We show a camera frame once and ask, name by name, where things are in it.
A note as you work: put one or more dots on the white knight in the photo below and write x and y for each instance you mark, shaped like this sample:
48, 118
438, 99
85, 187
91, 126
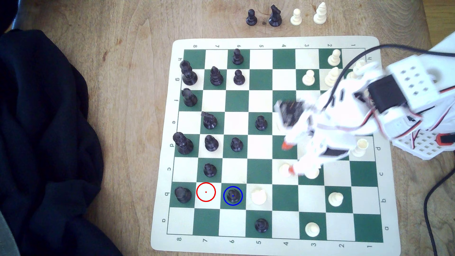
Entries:
312, 175

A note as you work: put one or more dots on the white king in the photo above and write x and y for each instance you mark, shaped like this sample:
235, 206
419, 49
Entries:
359, 65

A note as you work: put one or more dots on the white pawn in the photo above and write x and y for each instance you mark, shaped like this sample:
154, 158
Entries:
259, 197
334, 58
308, 79
296, 18
312, 230
283, 170
335, 199

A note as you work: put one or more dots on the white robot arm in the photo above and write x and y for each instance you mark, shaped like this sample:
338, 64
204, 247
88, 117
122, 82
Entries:
416, 78

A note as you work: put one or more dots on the dark blue object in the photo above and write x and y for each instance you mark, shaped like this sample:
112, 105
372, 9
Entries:
7, 12

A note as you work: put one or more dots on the black queen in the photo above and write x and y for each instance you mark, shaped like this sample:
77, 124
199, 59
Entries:
183, 144

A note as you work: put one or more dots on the black cloth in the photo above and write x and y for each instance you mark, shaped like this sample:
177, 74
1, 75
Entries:
42, 142

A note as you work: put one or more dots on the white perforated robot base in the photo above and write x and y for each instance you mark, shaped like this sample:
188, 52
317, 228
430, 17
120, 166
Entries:
423, 146

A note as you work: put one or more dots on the black bishop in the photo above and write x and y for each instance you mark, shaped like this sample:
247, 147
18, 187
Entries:
216, 77

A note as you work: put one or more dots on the black camera circuit board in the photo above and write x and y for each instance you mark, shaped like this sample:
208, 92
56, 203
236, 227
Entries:
291, 113

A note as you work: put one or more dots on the orange black clamp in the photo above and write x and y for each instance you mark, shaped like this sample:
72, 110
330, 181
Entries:
444, 139

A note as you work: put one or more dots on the grey object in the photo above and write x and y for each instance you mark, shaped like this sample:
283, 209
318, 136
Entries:
6, 238

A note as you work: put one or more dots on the green white chess board mat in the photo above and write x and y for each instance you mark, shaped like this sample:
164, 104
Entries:
261, 81

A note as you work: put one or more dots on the black king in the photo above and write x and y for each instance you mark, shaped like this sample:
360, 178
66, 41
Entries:
189, 75

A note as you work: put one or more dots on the black knight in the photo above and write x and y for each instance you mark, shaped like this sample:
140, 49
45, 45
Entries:
275, 17
209, 121

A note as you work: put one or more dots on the black pawn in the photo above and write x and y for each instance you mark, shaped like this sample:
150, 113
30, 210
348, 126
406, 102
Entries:
210, 170
261, 225
251, 18
233, 196
237, 57
211, 144
236, 145
239, 78
261, 123

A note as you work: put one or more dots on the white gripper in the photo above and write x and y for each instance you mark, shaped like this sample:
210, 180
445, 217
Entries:
316, 148

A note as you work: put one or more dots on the white rook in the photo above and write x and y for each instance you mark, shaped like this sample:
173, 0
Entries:
359, 148

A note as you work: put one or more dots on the white bishop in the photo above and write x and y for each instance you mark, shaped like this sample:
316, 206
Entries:
332, 77
320, 15

